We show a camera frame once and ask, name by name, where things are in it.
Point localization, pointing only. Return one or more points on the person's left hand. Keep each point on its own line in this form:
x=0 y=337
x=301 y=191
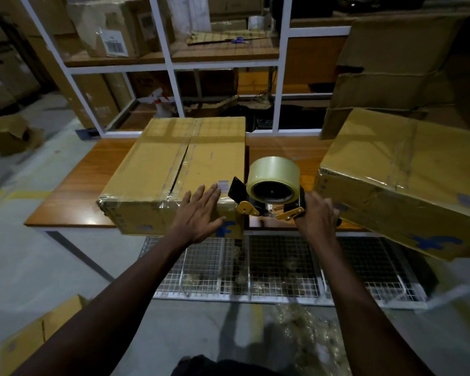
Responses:
x=196 y=223

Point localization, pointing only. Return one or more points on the person's right hand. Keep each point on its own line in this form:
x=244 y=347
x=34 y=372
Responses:
x=319 y=221

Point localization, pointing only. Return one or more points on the clear packing tape roll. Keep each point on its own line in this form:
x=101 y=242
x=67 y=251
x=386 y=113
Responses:
x=274 y=168

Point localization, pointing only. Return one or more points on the yellow cardboard box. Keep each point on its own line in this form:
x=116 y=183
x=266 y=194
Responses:
x=149 y=164
x=27 y=336

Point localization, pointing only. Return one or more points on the yellow-brown cardboard box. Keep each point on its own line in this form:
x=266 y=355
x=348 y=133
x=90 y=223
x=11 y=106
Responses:
x=415 y=152

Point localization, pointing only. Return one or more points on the person's right forearm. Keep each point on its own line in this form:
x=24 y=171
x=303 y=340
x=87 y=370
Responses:
x=368 y=321

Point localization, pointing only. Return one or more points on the person's left forearm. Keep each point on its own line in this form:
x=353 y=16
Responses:
x=102 y=317

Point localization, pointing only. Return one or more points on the printed brown cardboard box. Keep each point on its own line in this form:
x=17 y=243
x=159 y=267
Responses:
x=149 y=84

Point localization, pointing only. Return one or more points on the tall plain cardboard box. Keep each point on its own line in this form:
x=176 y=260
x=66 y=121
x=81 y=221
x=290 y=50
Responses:
x=119 y=90

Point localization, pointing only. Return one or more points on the tall labelled cardboard box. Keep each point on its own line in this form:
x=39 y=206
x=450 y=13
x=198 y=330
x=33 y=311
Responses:
x=98 y=97

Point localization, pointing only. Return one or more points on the flattened cardboard sheet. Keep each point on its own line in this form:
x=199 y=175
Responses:
x=211 y=37

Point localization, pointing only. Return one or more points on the taped box with barcode label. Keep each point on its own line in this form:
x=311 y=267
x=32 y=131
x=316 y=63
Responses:
x=90 y=27

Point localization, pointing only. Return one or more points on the wide brown cardboard box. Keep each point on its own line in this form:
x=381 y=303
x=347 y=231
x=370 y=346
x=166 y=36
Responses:
x=43 y=15

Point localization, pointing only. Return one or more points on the white spray bottle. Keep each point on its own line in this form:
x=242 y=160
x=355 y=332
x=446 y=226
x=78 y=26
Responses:
x=163 y=109

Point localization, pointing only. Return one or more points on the pile of clear plastic scraps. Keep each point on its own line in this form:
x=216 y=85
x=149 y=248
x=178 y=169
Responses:
x=313 y=340

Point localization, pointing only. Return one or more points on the orange wooden table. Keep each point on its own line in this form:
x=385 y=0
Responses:
x=74 y=191

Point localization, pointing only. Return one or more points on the blue pallet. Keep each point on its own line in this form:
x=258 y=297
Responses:
x=87 y=133

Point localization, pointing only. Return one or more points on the wooden shelf board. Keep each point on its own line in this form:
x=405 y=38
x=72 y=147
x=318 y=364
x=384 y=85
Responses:
x=219 y=52

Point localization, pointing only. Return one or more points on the blue scissors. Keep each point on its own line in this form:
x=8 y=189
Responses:
x=239 y=40

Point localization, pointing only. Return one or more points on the white metal shelf frame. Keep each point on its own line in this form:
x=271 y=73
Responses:
x=117 y=69

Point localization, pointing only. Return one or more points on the wall of stacked cartons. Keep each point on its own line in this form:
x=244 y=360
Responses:
x=4 y=74

